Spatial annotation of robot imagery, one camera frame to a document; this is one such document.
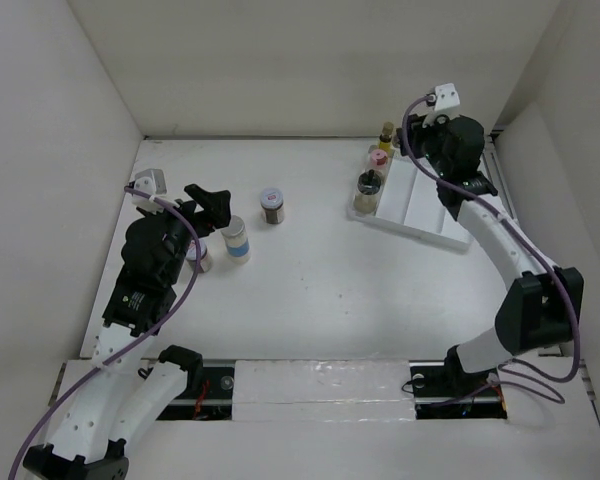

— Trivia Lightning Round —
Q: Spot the yellow label sauce bottle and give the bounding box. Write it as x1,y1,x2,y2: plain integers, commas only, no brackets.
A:
378,122,394,154

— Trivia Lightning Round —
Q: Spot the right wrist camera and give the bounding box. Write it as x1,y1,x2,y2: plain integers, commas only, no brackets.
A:
423,83,460,126

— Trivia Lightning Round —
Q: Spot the silver lid jar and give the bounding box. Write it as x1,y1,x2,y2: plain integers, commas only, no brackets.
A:
185,239,213,273

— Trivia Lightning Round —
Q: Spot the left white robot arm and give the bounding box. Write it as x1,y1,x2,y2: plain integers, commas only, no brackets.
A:
12,182,231,479

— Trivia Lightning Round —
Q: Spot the blue label white bottle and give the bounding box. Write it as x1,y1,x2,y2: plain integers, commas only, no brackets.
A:
221,215,250,264

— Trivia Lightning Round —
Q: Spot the white divided tray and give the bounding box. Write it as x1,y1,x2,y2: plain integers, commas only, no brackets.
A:
347,145,473,252

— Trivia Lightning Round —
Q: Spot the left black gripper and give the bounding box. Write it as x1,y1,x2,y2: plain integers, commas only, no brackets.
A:
142,184,228,284

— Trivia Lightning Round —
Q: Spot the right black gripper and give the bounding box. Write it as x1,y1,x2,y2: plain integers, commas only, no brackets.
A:
395,109,452,178

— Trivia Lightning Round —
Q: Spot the white lid spice jar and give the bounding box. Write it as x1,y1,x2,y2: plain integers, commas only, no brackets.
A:
260,187,284,225

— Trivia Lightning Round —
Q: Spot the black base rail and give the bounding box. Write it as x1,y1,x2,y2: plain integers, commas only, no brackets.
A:
159,360,507,423

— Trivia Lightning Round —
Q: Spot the pink lid spice jar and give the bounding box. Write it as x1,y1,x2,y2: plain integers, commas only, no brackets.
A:
367,149,389,177

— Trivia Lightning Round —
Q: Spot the black grinder cap jar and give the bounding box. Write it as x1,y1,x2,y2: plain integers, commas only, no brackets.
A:
353,169,382,214

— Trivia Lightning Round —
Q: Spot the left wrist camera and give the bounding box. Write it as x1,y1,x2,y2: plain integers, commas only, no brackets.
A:
127,168,167,214

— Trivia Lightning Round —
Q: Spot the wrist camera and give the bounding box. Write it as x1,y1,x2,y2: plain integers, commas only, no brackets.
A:
423,83,460,126
127,168,167,214

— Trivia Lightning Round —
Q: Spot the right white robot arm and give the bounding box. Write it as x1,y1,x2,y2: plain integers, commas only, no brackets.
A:
397,113,584,403

